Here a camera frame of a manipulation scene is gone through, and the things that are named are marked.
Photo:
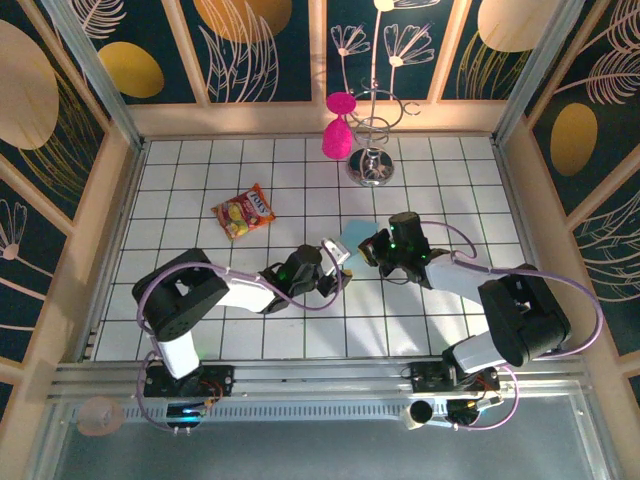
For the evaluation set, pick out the light blue paper sheet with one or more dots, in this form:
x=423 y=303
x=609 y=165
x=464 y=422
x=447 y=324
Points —
x=356 y=231

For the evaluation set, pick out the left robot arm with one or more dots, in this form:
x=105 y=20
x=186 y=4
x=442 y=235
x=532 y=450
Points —
x=180 y=300

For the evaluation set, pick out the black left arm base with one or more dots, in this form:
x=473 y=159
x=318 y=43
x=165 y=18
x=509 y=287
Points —
x=220 y=380

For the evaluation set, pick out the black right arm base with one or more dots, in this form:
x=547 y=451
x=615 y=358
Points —
x=425 y=377

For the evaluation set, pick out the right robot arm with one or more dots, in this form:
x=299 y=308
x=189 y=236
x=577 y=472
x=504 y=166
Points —
x=525 y=315

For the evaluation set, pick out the chrome glass rack stand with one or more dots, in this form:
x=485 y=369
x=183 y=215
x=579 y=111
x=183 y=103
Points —
x=371 y=167

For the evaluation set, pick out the red yellow snack bag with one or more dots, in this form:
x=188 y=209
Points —
x=242 y=212

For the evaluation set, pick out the pink wine glass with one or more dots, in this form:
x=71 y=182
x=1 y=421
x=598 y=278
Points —
x=336 y=142

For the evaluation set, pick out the white cup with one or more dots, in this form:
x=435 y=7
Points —
x=419 y=414

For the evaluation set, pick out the aluminium mounting rail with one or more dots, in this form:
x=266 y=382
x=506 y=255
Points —
x=320 y=380

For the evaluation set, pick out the dark floral wall panel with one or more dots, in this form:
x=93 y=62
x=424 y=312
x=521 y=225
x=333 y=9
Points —
x=30 y=300
x=75 y=150
x=615 y=310
x=150 y=30
x=615 y=150
x=465 y=75
x=295 y=60
x=440 y=50

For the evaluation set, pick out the aluminium frame post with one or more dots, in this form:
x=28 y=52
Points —
x=95 y=75
x=535 y=75

